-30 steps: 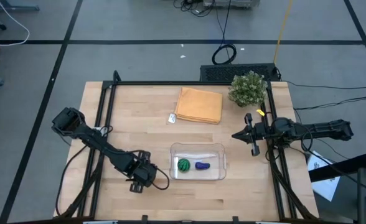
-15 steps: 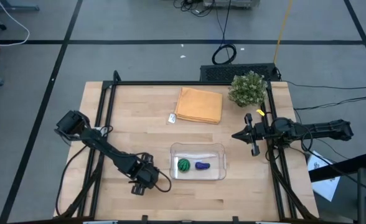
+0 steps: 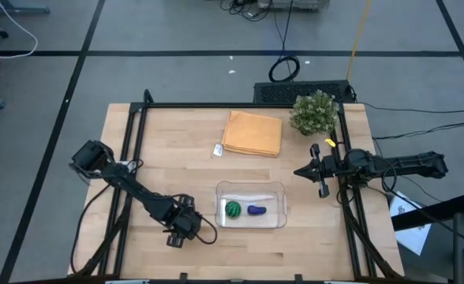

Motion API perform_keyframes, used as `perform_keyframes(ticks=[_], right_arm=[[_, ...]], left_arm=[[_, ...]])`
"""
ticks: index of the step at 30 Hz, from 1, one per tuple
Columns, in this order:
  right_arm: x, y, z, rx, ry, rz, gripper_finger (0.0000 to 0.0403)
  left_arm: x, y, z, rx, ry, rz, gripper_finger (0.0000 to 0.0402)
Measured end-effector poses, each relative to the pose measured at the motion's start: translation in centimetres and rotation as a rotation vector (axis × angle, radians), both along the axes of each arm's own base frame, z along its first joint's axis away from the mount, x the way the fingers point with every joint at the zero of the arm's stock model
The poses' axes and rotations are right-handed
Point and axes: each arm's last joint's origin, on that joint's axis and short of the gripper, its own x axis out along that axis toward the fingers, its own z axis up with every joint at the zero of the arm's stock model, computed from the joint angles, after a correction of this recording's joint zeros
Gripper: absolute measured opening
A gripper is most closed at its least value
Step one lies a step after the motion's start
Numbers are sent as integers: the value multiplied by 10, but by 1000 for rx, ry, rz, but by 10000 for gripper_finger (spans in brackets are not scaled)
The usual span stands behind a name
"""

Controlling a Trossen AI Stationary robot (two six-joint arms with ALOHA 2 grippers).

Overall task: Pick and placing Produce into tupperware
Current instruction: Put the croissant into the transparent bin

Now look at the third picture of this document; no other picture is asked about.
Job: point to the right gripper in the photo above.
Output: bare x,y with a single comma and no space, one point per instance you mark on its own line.
316,152

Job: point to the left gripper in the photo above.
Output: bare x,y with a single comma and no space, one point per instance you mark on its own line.
175,240

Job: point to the clear plastic container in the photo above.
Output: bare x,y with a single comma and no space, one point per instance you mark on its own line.
251,189

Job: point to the green toy watermelon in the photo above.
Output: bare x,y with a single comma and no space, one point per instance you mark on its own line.
233,209

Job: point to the purple toy eggplant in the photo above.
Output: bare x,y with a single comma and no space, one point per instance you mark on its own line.
257,210

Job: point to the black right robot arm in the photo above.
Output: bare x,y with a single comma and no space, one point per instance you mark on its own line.
413,163

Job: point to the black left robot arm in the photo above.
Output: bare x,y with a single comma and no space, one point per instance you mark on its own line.
137,191

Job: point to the small yellow tag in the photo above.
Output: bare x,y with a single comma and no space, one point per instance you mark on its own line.
330,143

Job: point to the black table clamp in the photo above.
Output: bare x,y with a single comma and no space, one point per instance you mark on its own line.
298,278
183,277

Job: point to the artificial green plant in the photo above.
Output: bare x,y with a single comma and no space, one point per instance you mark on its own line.
314,113

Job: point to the folded orange cloth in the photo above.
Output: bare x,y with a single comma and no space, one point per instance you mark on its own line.
252,133

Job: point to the small white tag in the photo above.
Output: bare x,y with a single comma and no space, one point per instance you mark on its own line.
218,150

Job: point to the white paper sheet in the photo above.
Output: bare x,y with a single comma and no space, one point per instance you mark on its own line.
413,236

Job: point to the black desk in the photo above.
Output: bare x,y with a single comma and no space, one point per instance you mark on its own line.
433,211

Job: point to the grey equipment base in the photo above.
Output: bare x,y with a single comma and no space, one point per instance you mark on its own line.
291,4

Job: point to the grey table base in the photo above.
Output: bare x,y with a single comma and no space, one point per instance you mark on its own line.
19,9

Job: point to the black aluminium frame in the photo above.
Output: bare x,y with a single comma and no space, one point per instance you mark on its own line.
216,105

